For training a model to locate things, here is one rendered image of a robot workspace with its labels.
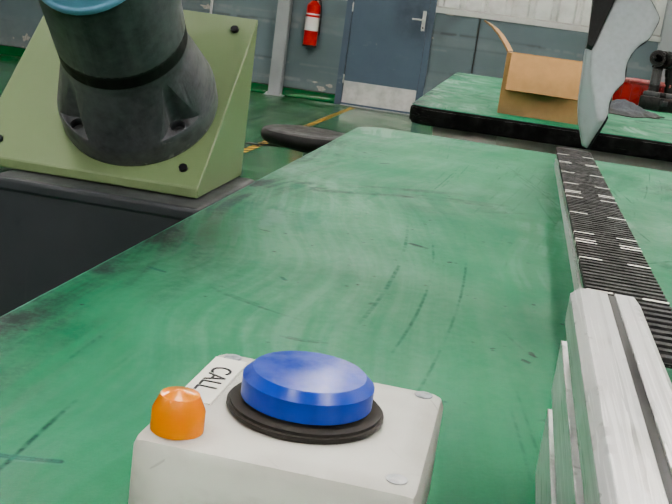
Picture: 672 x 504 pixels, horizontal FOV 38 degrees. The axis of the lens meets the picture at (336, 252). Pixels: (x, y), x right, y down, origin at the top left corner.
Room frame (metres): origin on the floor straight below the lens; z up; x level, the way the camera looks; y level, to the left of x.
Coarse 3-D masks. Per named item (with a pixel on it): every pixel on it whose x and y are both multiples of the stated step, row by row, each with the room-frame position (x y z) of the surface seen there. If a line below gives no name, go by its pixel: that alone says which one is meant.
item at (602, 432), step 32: (576, 320) 0.34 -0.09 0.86; (608, 320) 0.34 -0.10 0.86; (640, 320) 0.35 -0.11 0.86; (576, 352) 0.31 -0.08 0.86; (608, 352) 0.30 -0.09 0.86; (640, 352) 0.31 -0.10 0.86; (576, 384) 0.29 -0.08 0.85; (608, 384) 0.27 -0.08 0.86; (640, 384) 0.28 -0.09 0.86; (576, 416) 0.28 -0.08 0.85; (608, 416) 0.24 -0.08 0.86; (640, 416) 0.25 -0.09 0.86; (544, 448) 0.36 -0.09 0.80; (576, 448) 0.28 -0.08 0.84; (608, 448) 0.22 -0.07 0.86; (640, 448) 0.23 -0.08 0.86; (544, 480) 0.34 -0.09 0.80; (576, 480) 0.25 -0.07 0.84; (608, 480) 0.21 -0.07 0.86; (640, 480) 0.21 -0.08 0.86
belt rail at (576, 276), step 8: (560, 176) 1.26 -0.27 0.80; (560, 184) 1.23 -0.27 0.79; (560, 192) 1.19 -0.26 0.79; (560, 200) 1.16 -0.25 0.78; (568, 216) 0.96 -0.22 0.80; (568, 224) 0.95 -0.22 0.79; (568, 232) 0.91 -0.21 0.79; (568, 240) 0.89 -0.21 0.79; (568, 248) 0.87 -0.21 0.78; (576, 256) 0.77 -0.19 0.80; (576, 264) 0.77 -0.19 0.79; (576, 272) 0.74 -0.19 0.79; (576, 280) 0.72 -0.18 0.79; (576, 288) 0.71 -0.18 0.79
